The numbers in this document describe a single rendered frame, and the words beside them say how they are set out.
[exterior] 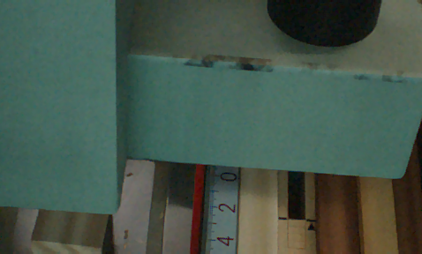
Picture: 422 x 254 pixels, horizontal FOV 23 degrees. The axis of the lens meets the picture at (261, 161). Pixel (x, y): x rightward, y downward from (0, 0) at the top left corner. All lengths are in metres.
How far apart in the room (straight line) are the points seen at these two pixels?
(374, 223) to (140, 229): 0.22
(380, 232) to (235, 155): 0.08
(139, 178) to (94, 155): 0.27
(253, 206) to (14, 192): 0.12
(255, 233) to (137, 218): 0.21
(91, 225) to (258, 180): 0.16
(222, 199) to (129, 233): 0.19
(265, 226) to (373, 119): 0.08
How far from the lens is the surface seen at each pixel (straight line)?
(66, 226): 0.65
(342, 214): 0.52
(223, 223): 0.50
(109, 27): 0.40
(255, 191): 0.52
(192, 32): 0.47
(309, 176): 0.54
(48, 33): 0.41
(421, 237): 0.52
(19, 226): 0.70
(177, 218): 0.68
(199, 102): 0.48
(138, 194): 0.71
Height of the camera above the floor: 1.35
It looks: 48 degrees down
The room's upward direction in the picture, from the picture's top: 8 degrees clockwise
